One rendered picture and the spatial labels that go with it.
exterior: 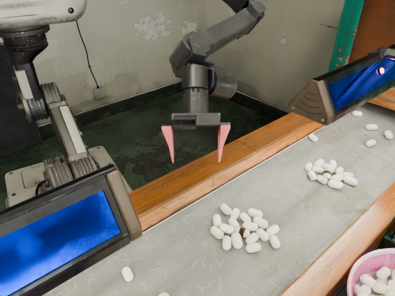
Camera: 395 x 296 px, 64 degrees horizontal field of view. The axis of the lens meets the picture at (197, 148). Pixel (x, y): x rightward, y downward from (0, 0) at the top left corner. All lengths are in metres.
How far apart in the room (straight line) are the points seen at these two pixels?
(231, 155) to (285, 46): 1.74
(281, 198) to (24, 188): 1.00
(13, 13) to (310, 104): 0.69
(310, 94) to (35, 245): 0.44
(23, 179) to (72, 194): 1.18
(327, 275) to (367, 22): 0.95
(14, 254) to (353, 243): 0.63
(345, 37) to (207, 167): 0.79
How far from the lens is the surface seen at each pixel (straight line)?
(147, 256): 0.71
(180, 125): 0.69
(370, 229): 0.81
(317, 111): 0.56
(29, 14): 0.90
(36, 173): 1.49
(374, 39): 1.36
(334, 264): 0.71
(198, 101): 0.65
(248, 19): 1.00
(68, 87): 2.65
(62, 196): 0.30
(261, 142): 1.01
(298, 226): 0.79
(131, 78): 2.88
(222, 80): 0.71
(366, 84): 0.67
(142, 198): 0.79
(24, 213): 0.30
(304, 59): 2.51
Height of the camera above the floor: 1.30
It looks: 34 degrees down
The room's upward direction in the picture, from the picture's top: straight up
